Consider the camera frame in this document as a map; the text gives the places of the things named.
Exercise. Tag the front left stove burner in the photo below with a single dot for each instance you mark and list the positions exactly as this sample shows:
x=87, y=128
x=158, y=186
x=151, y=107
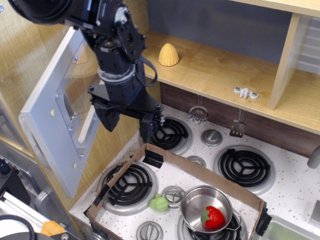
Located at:
x=132, y=192

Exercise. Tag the white door latch bracket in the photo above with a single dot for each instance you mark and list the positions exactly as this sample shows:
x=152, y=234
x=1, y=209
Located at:
x=245, y=93

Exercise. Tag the middle small grey knob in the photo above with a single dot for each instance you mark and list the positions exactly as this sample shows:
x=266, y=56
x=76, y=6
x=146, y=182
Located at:
x=197, y=160

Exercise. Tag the hanging metal spatula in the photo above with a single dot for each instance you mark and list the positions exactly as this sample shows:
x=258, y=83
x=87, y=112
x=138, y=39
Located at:
x=238, y=127

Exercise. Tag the back left stove burner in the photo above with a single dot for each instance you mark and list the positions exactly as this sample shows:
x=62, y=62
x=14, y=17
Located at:
x=174, y=136

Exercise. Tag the yellow toy corn cob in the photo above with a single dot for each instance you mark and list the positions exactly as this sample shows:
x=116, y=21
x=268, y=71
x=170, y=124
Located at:
x=168, y=55

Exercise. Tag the hanging metal strainer spoon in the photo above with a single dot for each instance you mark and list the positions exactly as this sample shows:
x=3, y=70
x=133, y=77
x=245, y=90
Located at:
x=198, y=113

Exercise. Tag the orange toy food piece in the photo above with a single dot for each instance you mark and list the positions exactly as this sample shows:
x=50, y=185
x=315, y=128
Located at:
x=51, y=228

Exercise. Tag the red toy strawberry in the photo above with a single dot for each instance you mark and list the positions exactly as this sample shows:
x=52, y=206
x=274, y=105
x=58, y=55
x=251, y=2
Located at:
x=212, y=218

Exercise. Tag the green toy vegetable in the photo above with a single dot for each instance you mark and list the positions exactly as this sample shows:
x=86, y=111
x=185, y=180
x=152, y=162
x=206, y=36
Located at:
x=159, y=203

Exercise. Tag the back grey stove knob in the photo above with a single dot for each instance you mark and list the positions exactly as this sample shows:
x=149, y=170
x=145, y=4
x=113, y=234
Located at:
x=211, y=138

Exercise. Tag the grey stove knob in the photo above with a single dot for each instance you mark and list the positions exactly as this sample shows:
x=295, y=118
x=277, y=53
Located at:
x=211, y=138
x=149, y=230
x=174, y=194

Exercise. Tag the grey toy microwave door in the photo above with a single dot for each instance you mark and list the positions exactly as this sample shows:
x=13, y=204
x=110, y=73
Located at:
x=60, y=133

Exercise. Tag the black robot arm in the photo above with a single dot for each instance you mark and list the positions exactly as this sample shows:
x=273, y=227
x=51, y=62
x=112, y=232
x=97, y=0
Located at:
x=108, y=29

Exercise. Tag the grey oven door handle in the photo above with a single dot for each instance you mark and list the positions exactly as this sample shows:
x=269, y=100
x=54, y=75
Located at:
x=42, y=204

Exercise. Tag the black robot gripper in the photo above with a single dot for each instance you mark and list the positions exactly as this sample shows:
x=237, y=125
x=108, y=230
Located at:
x=129, y=98

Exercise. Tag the centre grey stove knob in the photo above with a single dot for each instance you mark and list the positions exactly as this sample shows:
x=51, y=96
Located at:
x=174, y=194

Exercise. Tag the grey toy faucet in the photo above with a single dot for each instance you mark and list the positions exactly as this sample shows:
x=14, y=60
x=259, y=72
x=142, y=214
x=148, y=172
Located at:
x=314, y=160

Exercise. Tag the grey toy sink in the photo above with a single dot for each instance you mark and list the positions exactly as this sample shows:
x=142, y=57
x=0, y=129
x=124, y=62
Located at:
x=272, y=227

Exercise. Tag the brown cardboard barrier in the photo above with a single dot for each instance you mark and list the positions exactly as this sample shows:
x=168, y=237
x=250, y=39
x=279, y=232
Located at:
x=170, y=169

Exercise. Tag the front grey stove knob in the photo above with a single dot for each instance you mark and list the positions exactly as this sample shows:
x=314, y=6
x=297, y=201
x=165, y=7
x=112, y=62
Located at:
x=149, y=230

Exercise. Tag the small steel pot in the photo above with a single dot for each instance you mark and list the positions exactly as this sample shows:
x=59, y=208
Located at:
x=197, y=199

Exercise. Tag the back right stove burner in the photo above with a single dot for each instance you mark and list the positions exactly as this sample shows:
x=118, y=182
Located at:
x=245, y=166

